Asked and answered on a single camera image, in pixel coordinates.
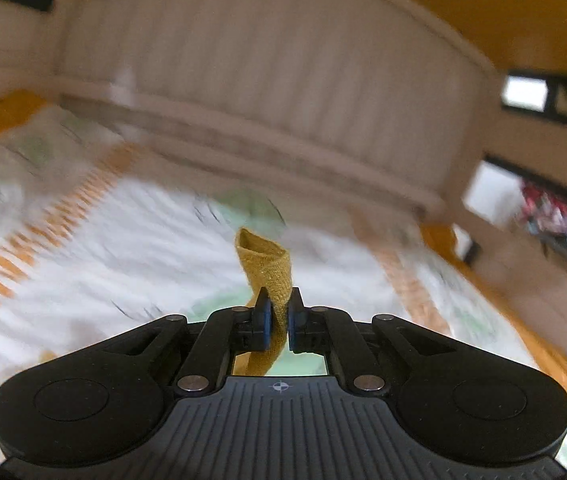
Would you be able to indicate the dark framed window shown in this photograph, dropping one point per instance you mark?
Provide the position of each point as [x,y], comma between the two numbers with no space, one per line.
[526,92]

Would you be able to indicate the colourful clutter pile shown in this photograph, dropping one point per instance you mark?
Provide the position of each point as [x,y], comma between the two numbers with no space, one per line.
[558,215]

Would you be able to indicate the beige wooden headboard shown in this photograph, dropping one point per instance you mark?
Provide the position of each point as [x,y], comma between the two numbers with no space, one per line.
[263,60]

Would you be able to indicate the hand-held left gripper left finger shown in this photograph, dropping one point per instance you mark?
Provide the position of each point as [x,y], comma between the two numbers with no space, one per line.
[263,322]

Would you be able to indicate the yellow knitted small garment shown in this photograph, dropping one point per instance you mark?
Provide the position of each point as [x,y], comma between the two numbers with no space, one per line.
[268,270]

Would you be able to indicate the white leaf-print bedsheet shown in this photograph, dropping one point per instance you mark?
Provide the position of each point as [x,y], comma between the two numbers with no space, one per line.
[138,240]

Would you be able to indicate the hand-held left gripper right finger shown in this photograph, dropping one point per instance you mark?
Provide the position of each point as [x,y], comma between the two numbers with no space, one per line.
[294,324]

